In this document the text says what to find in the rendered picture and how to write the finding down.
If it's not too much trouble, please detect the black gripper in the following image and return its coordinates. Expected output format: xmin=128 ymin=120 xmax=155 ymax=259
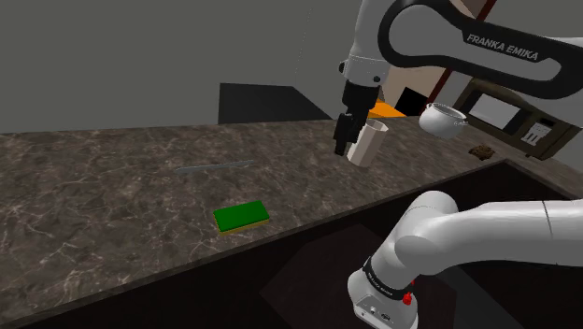
xmin=334 ymin=79 xmax=382 ymax=157

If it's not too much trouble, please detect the beige faceted cup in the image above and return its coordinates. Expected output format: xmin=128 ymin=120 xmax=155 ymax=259
xmin=347 ymin=119 xmax=391 ymax=169

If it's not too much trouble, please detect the green and yellow sponge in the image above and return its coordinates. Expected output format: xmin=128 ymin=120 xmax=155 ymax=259
xmin=212 ymin=199 xmax=271 ymax=236

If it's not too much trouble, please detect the grey long knife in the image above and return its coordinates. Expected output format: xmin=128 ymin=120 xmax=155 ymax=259
xmin=174 ymin=159 xmax=257 ymax=177

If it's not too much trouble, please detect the small brown lump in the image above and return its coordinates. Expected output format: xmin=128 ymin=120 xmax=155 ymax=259
xmin=468 ymin=144 xmax=497 ymax=162

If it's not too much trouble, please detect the dark robot stand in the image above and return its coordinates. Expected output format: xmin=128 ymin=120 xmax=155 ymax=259
xmin=258 ymin=222 xmax=525 ymax=329

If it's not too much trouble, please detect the brown microwave oven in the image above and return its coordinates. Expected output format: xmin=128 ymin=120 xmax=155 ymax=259
xmin=452 ymin=78 xmax=583 ymax=162

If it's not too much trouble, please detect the white pot with handles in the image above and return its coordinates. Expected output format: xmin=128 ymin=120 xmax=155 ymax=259
xmin=418 ymin=102 xmax=469 ymax=139

